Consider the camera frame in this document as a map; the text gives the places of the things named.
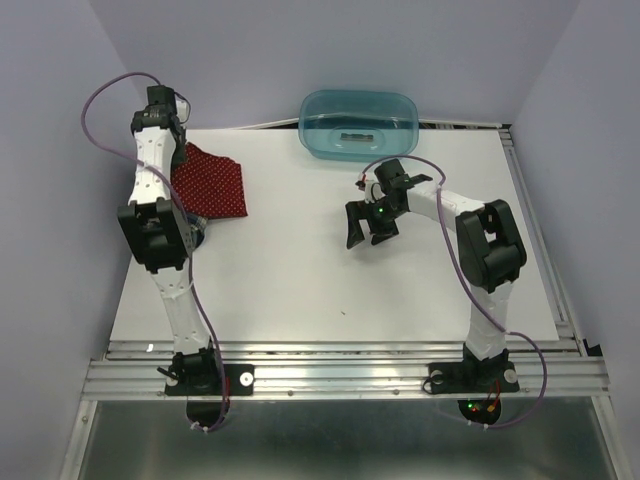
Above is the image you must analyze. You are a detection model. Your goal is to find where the teal plastic tub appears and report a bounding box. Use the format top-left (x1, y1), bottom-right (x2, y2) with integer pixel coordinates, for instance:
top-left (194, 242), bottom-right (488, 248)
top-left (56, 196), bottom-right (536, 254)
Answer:
top-left (298, 89), bottom-right (419, 163)

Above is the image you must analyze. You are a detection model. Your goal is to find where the blue plaid folded skirt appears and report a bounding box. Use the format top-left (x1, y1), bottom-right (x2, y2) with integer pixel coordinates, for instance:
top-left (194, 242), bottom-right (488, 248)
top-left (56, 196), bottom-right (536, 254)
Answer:
top-left (187, 213), bottom-right (209, 248)

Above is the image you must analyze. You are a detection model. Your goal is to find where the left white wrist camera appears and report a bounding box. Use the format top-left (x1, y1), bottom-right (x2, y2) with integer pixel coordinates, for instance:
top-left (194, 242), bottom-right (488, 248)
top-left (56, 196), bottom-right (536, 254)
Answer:
top-left (176, 97), bottom-right (191, 123)

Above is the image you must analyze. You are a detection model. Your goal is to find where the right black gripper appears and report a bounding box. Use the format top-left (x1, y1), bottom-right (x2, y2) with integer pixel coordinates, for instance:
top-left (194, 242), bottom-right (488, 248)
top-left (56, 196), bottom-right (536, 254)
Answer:
top-left (346, 198), bottom-right (405, 249)

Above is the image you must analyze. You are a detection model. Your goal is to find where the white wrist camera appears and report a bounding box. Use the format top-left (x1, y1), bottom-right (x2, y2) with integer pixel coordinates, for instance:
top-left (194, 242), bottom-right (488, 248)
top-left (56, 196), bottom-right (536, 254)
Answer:
top-left (356, 173), bottom-right (385, 204)
top-left (176, 97), bottom-right (191, 123)

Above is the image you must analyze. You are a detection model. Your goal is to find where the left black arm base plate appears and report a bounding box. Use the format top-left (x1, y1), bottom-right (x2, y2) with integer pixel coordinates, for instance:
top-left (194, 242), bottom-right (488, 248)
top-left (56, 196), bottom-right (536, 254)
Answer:
top-left (164, 363), bottom-right (255, 433)

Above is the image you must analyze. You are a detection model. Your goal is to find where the red polka dot skirt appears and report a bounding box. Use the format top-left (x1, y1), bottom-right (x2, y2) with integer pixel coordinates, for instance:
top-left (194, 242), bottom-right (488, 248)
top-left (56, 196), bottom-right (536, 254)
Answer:
top-left (171, 143), bottom-right (248, 220)

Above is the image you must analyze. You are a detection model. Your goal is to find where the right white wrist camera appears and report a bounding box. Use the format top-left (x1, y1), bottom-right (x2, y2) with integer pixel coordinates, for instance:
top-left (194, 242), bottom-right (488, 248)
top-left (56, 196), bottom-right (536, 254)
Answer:
top-left (356, 173), bottom-right (385, 204)

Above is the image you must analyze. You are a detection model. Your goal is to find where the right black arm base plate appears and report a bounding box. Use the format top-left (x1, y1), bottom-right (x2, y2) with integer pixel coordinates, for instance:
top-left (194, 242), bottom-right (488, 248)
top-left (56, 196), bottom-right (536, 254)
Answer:
top-left (422, 346), bottom-right (520, 426)

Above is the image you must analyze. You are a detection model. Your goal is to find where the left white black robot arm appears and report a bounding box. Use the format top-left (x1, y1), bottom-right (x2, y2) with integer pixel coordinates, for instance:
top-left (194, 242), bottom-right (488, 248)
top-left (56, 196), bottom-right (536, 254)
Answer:
top-left (118, 85), bottom-right (223, 396)

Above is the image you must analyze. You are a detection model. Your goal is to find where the aluminium rail frame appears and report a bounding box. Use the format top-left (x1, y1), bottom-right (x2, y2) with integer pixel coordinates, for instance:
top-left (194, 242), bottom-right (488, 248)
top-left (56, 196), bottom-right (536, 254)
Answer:
top-left (63, 129), bottom-right (633, 479)

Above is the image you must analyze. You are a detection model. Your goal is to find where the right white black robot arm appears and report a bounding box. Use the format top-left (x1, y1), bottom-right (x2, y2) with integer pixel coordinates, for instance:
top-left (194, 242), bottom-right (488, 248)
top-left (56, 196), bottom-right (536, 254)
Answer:
top-left (345, 157), bottom-right (527, 390)

